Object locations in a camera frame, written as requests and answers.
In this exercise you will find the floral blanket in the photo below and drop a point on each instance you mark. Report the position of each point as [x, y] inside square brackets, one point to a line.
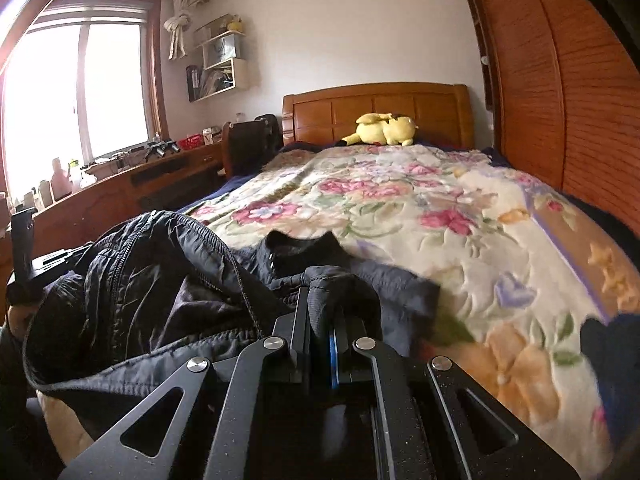
[425, 240]

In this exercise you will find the wooden chair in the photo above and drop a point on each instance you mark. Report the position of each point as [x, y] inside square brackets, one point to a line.
[245, 150]

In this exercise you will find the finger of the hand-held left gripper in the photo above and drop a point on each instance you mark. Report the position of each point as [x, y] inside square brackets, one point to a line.
[60, 262]
[22, 245]

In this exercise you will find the wooden bed headboard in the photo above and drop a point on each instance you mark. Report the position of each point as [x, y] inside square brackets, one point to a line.
[320, 115]

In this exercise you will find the black jacket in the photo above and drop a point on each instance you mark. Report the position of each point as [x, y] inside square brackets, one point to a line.
[150, 300]

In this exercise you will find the yellow plush toy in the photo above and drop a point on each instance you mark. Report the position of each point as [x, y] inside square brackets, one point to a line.
[385, 130]

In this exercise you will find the blue garment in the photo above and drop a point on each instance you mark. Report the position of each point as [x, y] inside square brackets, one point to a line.
[606, 380]

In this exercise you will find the black device on stand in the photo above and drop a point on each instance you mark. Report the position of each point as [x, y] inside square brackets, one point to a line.
[161, 150]

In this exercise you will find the pale pink bottle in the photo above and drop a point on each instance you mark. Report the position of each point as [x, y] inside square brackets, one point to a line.
[60, 182]

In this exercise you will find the wooden framed window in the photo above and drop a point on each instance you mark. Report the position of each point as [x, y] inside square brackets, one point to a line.
[115, 85]

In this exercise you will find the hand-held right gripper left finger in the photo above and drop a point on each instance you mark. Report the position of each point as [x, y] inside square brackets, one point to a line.
[300, 350]

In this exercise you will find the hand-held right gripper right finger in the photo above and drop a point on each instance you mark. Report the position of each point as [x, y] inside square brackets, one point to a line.
[333, 360]

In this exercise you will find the black binders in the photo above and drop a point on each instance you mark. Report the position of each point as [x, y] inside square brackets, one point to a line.
[192, 82]

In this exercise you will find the dark clothes pile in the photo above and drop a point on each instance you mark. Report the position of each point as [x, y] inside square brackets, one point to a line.
[612, 335]

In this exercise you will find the white box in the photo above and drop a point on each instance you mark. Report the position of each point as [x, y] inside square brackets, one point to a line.
[212, 136]

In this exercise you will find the wooden desk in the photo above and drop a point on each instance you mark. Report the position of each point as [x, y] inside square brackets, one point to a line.
[110, 195]

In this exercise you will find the yellow shelf ornament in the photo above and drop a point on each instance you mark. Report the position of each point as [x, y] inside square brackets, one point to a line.
[235, 24]

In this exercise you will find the black bag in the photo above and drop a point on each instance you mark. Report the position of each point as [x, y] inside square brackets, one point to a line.
[270, 132]

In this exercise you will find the tied beige curtain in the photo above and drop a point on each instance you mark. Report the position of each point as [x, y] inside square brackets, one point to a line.
[177, 25]

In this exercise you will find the white wall shelf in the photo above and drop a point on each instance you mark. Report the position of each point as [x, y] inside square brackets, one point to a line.
[240, 75]

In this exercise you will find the red basket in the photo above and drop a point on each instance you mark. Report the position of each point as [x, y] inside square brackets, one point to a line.
[190, 143]

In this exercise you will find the silver shopping bag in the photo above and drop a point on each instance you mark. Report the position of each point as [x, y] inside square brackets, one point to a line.
[219, 54]

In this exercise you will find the green capped bottle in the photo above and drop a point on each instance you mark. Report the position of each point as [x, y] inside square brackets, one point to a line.
[75, 177]

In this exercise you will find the person's left forearm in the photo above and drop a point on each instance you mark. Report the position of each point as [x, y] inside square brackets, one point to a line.
[14, 322]

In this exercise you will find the wooden louvred wardrobe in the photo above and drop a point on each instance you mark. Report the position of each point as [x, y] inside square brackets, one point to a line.
[575, 85]

